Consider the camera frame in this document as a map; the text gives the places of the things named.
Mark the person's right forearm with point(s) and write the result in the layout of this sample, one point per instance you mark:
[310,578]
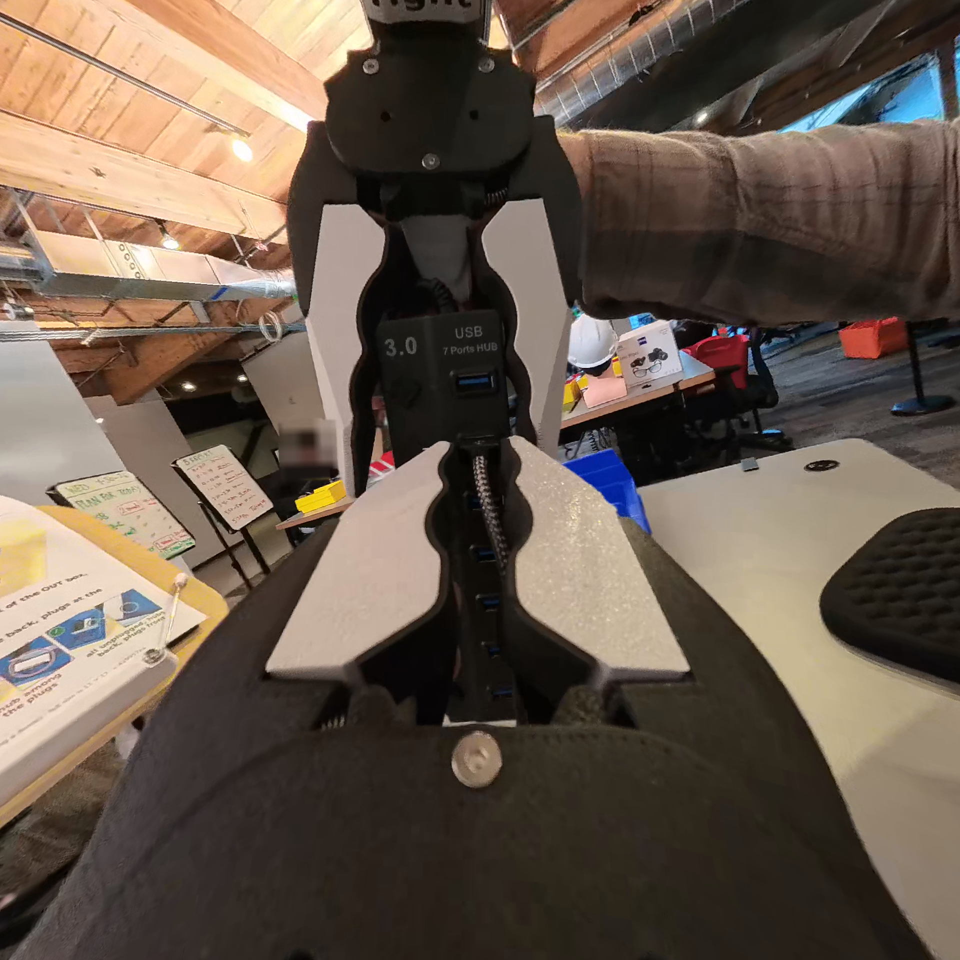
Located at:
[750,225]

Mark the yellow plastic bin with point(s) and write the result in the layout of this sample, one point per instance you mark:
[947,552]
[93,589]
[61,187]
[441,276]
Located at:
[322,496]
[574,394]

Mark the pink mannequin head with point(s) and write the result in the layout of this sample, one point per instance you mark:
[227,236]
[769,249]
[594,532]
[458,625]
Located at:
[604,390]

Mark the blue plastic bin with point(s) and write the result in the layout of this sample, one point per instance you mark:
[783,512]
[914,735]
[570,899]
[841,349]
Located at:
[611,487]

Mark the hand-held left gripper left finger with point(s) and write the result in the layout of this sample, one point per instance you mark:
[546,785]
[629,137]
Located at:
[360,585]

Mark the grey wood-edged desk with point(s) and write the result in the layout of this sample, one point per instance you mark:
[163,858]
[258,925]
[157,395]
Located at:
[660,394]

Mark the whiteboard with green writing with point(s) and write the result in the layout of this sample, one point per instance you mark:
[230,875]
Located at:
[120,510]

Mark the ceiling spot light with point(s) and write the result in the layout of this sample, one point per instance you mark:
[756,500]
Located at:
[170,241]
[241,150]

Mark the black whiteboard stand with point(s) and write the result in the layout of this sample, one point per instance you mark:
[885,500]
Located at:
[240,555]

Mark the red fabric bag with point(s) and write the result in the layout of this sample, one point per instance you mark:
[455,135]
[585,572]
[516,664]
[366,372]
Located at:
[716,352]

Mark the whiteboard with red underlines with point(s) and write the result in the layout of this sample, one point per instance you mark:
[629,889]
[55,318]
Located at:
[225,487]

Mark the orange fabric bin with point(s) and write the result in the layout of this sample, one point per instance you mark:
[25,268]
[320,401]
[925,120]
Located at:
[874,339]

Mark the black office chair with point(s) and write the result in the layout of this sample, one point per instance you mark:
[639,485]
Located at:
[757,390]

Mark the black seven-port usb hub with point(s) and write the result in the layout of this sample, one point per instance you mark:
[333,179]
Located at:
[427,390]

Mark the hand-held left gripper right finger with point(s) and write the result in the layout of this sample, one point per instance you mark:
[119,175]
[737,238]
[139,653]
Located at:
[592,592]

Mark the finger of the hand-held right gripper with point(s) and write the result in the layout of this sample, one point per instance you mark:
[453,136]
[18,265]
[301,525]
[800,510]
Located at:
[334,300]
[536,300]

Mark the black stanchion post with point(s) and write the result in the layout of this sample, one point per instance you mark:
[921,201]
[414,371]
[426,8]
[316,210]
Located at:
[921,405]

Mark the black textured cushion pad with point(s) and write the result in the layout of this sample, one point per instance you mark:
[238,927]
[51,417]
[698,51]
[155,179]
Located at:
[900,585]

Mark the white printed carton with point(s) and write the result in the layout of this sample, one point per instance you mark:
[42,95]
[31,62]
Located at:
[649,356]

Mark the white hard hat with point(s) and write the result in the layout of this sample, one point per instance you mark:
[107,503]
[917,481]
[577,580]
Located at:
[592,341]

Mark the small red tray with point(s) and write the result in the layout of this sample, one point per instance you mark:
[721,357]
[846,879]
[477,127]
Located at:
[381,465]

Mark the silver ceiling air duct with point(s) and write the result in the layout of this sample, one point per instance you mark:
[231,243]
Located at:
[150,262]

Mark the grey office desk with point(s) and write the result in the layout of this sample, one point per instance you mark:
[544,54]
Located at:
[315,519]

